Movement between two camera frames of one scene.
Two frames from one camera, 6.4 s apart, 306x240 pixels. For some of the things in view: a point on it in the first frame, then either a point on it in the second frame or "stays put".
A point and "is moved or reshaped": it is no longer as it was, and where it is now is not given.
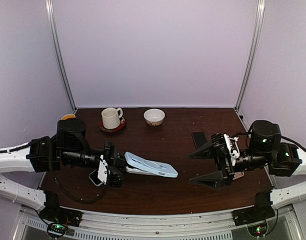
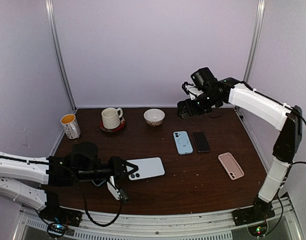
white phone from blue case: x=131 y=169 is moved or reshaped
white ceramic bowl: x=154 y=117 stays put
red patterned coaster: x=122 y=122 stays put
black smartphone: x=199 y=138 stays put
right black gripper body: x=226 y=165 to x=198 y=109
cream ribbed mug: x=111 y=117 stays put
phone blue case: x=159 y=167 to x=183 y=142
